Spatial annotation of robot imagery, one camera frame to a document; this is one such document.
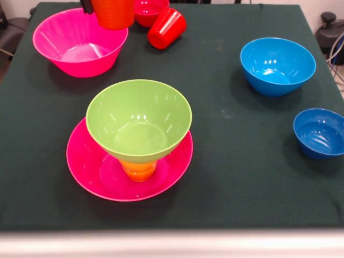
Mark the green bowl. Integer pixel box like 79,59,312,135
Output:
85,79,193,162

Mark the small dark blue bowl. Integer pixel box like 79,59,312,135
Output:
293,108,344,160

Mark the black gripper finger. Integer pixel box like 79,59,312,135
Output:
80,0,95,15

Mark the small pink bowl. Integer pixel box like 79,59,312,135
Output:
133,0,170,28

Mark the light blue bowl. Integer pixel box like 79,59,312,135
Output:
240,37,317,97

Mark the red cup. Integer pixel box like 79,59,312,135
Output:
147,7,188,50

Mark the bundle of cables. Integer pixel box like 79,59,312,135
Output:
326,32,344,94

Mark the orange cup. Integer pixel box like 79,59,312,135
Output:
91,0,135,30

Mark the dark green table cloth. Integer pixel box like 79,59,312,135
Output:
0,2,344,232

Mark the large pink bowl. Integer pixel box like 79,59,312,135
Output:
32,7,129,78
66,117,194,203

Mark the yellow cup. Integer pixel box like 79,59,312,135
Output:
119,158,159,183

